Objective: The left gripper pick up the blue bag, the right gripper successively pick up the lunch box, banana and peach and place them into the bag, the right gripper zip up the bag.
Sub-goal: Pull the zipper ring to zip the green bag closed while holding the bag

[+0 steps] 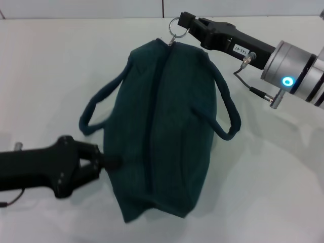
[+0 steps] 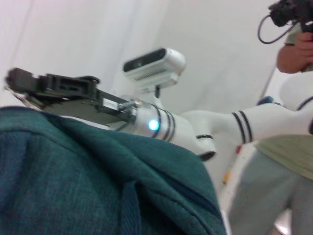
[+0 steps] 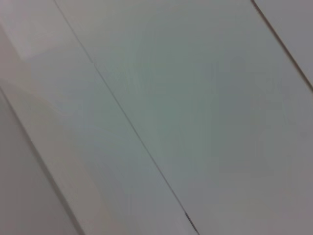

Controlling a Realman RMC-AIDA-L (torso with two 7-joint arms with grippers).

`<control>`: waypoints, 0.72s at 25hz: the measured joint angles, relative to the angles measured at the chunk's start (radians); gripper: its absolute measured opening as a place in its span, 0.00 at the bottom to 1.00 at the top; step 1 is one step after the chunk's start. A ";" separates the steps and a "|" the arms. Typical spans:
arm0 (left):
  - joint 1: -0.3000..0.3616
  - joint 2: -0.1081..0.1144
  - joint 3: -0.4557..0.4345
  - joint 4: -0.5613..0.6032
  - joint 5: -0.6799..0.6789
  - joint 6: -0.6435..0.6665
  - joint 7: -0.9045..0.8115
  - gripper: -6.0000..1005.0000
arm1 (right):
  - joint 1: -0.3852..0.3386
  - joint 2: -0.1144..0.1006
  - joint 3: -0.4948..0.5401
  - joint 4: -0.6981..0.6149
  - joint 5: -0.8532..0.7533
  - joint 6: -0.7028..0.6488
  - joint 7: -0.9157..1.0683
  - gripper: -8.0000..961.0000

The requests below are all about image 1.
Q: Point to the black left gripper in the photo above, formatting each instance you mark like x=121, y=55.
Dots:
x=35, y=169

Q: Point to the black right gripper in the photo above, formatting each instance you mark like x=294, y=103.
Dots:
x=233, y=41

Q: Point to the teal insulated lunch bag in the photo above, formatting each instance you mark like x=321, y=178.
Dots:
x=162, y=126

